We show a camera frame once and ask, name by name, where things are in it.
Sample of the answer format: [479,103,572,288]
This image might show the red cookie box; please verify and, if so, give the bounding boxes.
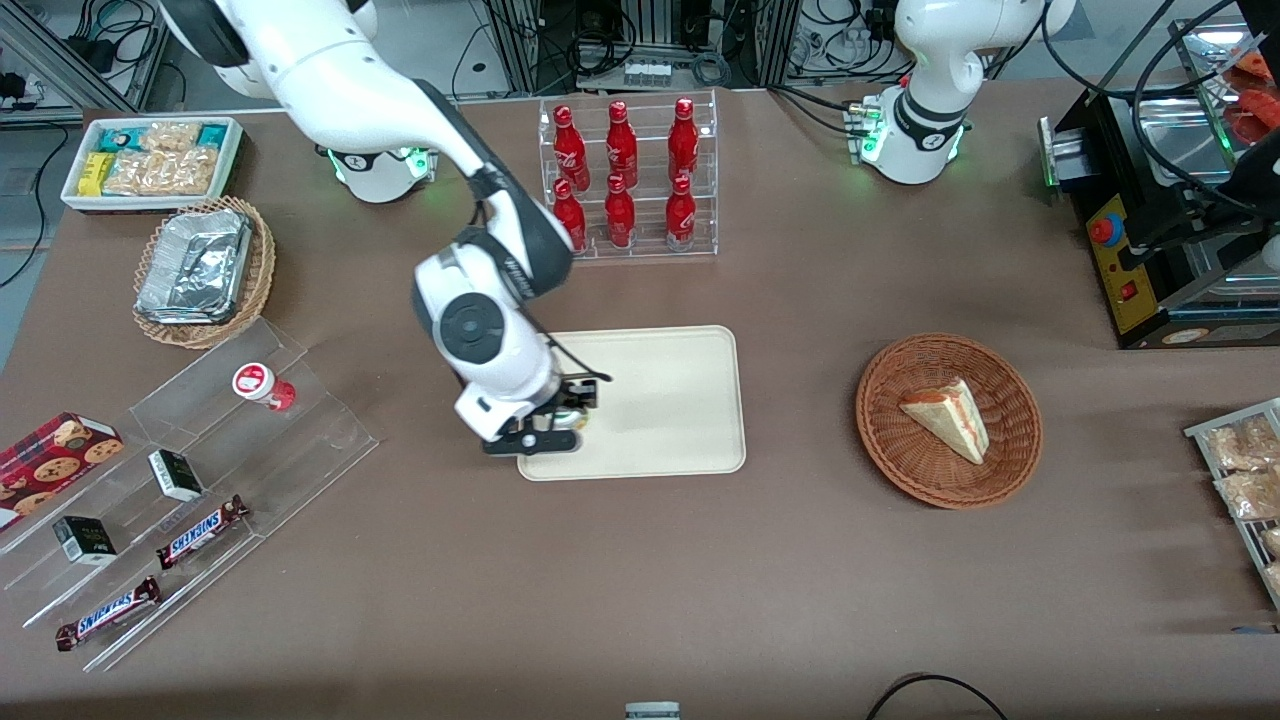
[0,412,125,531]

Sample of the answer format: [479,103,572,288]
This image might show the large rice cracker pack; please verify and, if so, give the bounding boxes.
[103,148,221,197]

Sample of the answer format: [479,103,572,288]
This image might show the grey wire tray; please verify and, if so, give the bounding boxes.
[1185,398,1280,611]

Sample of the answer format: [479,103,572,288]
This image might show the black cable loop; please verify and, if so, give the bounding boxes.
[865,674,1011,720]

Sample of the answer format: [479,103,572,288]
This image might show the small black box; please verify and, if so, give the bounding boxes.
[148,449,205,503]
[52,516,118,567]

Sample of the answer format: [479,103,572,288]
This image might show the clear acrylic stepped display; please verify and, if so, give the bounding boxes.
[0,318,381,673]

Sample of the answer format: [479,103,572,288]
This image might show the red-label yogurt cup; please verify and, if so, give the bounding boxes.
[232,362,298,413]

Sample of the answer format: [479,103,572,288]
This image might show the brown round wicker basket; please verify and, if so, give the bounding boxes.
[855,333,1044,511]

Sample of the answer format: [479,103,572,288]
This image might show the light wicker basket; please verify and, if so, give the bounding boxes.
[133,196,277,349]

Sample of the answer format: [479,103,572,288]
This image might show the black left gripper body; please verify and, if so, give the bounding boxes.
[1150,186,1267,265]

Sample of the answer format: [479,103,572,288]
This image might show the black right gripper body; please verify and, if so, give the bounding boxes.
[537,373,601,417]

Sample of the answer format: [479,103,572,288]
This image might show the small rice cracker pack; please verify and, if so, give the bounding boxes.
[140,121,203,153]

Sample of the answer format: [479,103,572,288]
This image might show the red cola bottle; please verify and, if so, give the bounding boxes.
[604,174,637,249]
[665,175,698,251]
[606,100,639,189]
[553,104,591,192]
[553,179,588,254]
[668,97,700,183]

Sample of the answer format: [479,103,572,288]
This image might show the Snickers chocolate bar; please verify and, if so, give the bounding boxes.
[55,576,162,652]
[156,495,250,571]

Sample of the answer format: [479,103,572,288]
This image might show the black machine yellow panel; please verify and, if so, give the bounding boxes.
[1038,85,1280,351]

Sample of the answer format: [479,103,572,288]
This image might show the beige plastic tray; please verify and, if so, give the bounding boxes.
[517,325,748,482]

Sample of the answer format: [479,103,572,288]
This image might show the clear nut snack bag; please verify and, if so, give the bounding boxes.
[1203,415,1280,472]
[1214,468,1280,522]

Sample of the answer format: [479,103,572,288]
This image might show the triangle sandwich wedge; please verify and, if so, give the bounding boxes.
[898,377,991,466]

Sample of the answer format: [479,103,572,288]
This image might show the clear acrylic bottle rack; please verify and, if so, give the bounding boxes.
[538,89,719,263]

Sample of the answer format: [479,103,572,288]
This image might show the steel food tray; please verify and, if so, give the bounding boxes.
[1168,15,1280,146]

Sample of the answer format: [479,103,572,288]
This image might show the silver foil container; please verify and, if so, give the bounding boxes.
[135,208,253,326]

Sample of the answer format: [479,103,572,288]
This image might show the white snack bin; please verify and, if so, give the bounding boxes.
[62,116,244,213]

